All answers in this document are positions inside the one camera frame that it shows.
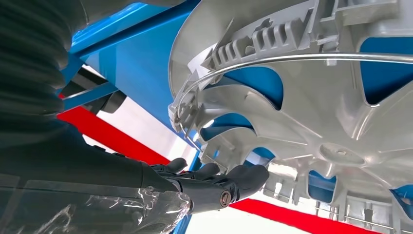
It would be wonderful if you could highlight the blue metal shelf rack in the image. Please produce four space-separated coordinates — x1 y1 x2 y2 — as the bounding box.
59 0 413 234

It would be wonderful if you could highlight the clear plastic film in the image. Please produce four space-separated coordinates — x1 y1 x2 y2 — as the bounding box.
0 174 191 234

